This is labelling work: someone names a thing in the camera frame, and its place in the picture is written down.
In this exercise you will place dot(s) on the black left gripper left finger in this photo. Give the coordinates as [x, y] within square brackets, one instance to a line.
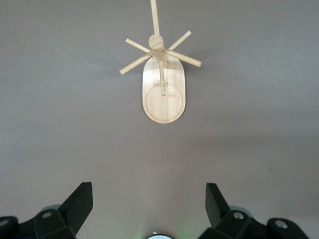
[72, 209]

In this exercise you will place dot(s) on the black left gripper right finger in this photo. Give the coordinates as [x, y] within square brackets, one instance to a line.
[219, 211]

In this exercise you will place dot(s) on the wooden cup rack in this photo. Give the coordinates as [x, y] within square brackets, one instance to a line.
[163, 107]

